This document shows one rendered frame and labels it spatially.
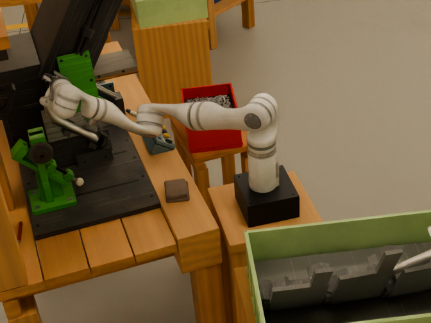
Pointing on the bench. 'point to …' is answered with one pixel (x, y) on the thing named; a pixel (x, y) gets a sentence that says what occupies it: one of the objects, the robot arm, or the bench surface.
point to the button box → (155, 145)
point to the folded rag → (176, 190)
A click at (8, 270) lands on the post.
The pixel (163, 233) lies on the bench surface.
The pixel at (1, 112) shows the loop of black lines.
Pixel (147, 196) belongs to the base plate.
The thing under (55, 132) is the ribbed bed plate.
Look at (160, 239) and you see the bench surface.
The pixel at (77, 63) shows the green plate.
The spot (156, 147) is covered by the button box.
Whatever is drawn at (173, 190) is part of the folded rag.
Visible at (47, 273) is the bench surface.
